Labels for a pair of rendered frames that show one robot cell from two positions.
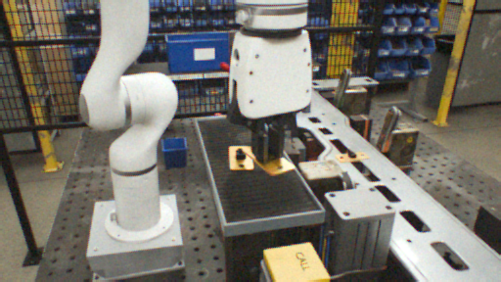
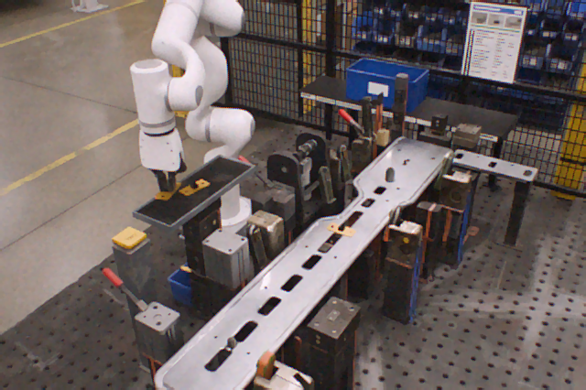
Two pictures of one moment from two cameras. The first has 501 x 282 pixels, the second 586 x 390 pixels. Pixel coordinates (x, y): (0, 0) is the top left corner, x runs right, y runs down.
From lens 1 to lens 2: 1.30 m
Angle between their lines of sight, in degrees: 40
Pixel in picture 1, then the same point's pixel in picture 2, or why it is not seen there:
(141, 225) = not seen: hidden behind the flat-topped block
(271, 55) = (148, 141)
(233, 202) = (153, 205)
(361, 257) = (217, 273)
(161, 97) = (233, 130)
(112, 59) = not seen: hidden behind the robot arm
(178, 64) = (352, 92)
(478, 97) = not seen: outside the picture
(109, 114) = (194, 132)
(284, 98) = (159, 163)
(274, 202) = (166, 213)
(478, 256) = (283, 316)
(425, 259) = (253, 298)
